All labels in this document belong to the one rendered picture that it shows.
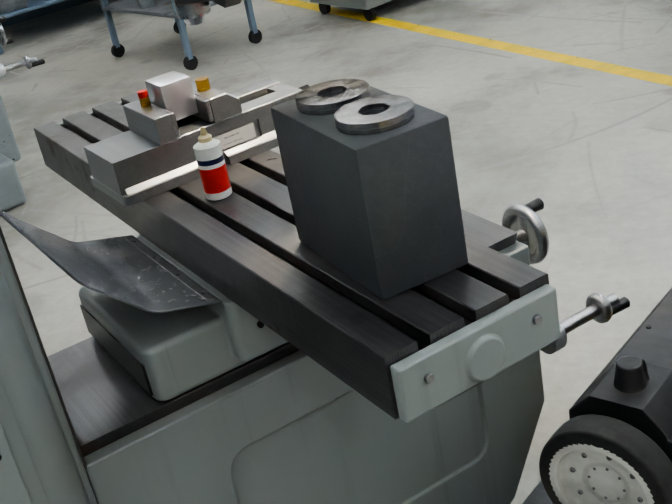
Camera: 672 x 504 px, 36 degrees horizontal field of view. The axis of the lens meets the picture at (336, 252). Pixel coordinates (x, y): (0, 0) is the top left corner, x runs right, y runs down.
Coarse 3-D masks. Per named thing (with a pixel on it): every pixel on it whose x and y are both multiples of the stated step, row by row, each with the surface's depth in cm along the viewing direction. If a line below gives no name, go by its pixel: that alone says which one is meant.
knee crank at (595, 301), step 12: (588, 300) 187; (600, 300) 185; (612, 300) 187; (624, 300) 190; (588, 312) 185; (600, 312) 186; (612, 312) 185; (564, 324) 183; (576, 324) 184; (564, 336) 180; (552, 348) 180
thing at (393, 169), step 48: (336, 96) 123; (384, 96) 119; (288, 144) 127; (336, 144) 114; (384, 144) 111; (432, 144) 114; (336, 192) 119; (384, 192) 113; (432, 192) 116; (336, 240) 124; (384, 240) 115; (432, 240) 119; (384, 288) 118
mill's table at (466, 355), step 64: (64, 128) 199; (128, 128) 192; (192, 192) 158; (256, 192) 153; (192, 256) 149; (256, 256) 134; (320, 256) 131; (320, 320) 118; (384, 320) 119; (448, 320) 112; (512, 320) 114; (384, 384) 110; (448, 384) 112
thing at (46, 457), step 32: (0, 256) 122; (0, 288) 122; (0, 320) 122; (32, 320) 128; (0, 352) 123; (32, 352) 128; (0, 384) 123; (32, 384) 127; (0, 416) 124; (32, 416) 127; (64, 416) 133; (0, 448) 125; (32, 448) 128; (64, 448) 132; (0, 480) 126; (32, 480) 129; (64, 480) 132
